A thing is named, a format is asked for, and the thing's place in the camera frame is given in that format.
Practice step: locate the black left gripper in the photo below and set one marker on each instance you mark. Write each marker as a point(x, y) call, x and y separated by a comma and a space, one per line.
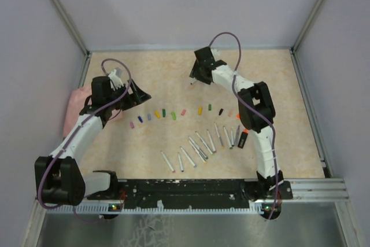
point(137, 97)

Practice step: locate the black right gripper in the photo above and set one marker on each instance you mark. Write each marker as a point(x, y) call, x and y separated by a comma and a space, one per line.
point(194, 74)

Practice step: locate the grey purple pen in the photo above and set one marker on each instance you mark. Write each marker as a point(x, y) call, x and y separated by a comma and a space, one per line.
point(237, 135)

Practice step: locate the black capped white marker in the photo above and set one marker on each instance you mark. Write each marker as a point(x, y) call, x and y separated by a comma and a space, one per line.
point(232, 137)

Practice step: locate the pink capped marker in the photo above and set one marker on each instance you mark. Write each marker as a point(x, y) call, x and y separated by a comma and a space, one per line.
point(211, 142)

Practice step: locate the light green capped marker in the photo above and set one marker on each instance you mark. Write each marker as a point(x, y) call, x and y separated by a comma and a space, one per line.
point(204, 142)

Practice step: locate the yellow capped white marker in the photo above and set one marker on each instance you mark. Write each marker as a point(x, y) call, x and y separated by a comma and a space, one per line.
point(197, 152)

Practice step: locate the orange highlighter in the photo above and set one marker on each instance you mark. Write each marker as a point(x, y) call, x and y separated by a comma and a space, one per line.
point(243, 138)

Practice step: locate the grey blue capped marker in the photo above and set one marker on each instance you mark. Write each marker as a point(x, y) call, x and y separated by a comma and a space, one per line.
point(188, 157)

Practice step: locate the dark green capped marker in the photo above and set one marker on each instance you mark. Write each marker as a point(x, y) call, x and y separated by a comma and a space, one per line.
point(227, 138)

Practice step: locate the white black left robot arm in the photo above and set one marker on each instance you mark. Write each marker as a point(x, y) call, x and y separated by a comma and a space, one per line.
point(58, 178)

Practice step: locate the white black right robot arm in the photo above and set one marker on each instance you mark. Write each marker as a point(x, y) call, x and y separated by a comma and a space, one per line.
point(256, 113)

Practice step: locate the pink cloth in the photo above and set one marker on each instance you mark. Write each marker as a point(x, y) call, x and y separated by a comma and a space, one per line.
point(75, 105)

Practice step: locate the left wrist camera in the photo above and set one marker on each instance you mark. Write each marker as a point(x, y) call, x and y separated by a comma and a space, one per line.
point(115, 76)

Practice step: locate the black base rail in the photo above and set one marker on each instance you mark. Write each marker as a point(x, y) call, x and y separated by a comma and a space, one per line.
point(184, 193)

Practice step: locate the aluminium frame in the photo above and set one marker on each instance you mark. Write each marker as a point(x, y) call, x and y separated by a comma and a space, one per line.
point(230, 129)

